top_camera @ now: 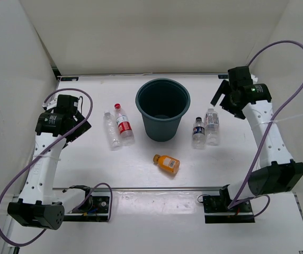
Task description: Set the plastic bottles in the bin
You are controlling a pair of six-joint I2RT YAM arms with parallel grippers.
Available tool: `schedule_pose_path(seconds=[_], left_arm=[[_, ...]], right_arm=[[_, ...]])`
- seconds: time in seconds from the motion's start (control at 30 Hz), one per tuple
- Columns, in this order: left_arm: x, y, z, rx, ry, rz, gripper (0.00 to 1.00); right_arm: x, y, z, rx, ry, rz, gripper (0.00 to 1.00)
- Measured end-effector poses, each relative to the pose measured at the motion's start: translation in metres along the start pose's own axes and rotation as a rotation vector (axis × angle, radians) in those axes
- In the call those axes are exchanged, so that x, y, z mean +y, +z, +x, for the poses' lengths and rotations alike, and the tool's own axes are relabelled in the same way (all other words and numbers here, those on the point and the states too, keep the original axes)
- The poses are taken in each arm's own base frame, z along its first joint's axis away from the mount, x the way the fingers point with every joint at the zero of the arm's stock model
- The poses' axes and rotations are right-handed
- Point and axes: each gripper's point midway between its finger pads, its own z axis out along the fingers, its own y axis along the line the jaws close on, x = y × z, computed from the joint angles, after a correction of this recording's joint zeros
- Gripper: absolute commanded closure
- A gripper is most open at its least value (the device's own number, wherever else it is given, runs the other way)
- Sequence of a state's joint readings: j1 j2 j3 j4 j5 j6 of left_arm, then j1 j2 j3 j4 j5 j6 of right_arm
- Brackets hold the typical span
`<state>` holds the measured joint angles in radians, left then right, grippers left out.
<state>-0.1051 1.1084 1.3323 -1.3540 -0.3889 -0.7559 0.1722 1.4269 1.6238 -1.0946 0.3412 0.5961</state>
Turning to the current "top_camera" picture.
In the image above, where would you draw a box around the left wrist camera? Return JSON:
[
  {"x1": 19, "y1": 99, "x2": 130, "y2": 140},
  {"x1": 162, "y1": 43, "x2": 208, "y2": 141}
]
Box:
[{"x1": 42, "y1": 95, "x2": 78, "y2": 115}]

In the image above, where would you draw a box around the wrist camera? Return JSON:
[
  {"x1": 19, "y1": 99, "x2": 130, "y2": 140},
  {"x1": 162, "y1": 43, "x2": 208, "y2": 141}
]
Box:
[
  {"x1": 228, "y1": 66, "x2": 254, "y2": 89},
  {"x1": 42, "y1": 95, "x2": 78, "y2": 115}
]

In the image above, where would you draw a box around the aluminium table rail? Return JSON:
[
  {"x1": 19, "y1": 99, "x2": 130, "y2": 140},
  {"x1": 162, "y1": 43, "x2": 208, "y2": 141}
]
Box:
[{"x1": 53, "y1": 186, "x2": 222, "y2": 192}]

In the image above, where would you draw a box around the white label clear bottle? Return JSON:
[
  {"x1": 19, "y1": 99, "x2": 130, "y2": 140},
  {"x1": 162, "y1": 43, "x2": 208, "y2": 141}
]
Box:
[{"x1": 204, "y1": 108, "x2": 220, "y2": 146}]

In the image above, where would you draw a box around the red label water bottle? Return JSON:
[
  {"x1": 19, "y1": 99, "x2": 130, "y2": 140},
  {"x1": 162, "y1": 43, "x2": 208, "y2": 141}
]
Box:
[{"x1": 114, "y1": 103, "x2": 134, "y2": 146}]

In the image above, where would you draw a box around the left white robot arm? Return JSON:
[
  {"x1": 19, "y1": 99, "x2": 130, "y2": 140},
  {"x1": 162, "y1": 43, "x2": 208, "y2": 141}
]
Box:
[{"x1": 7, "y1": 108, "x2": 93, "y2": 230}]

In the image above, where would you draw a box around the orange juice bottle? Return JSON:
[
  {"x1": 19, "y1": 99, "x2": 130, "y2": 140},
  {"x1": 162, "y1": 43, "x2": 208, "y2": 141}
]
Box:
[{"x1": 153, "y1": 155, "x2": 180, "y2": 175}]

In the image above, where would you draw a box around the dark green plastic bin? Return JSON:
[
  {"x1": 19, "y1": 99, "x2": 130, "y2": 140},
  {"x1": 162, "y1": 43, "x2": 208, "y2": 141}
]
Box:
[{"x1": 135, "y1": 78, "x2": 191, "y2": 142}]

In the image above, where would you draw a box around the clear bottle without label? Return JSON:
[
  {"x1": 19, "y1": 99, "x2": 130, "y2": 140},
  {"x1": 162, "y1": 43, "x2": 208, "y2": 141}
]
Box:
[{"x1": 103, "y1": 111, "x2": 121, "y2": 150}]

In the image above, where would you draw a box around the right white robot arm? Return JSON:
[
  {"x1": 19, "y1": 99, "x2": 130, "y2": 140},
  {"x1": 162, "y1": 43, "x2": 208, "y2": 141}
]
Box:
[{"x1": 211, "y1": 80, "x2": 303, "y2": 212}]

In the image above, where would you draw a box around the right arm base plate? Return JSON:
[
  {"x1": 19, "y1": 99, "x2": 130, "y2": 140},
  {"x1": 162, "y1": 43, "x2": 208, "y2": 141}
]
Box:
[{"x1": 197, "y1": 188, "x2": 255, "y2": 224}]

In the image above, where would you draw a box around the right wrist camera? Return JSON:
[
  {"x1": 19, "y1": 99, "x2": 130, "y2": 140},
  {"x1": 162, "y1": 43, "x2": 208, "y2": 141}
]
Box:
[{"x1": 228, "y1": 66, "x2": 254, "y2": 89}]

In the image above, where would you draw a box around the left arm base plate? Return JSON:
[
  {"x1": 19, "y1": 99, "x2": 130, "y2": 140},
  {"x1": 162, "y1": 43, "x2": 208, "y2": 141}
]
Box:
[{"x1": 63, "y1": 192, "x2": 112, "y2": 222}]

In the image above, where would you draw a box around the blue label clear bottle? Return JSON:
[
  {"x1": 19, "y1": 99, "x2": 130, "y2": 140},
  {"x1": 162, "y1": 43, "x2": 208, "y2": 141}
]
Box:
[{"x1": 192, "y1": 117, "x2": 206, "y2": 149}]

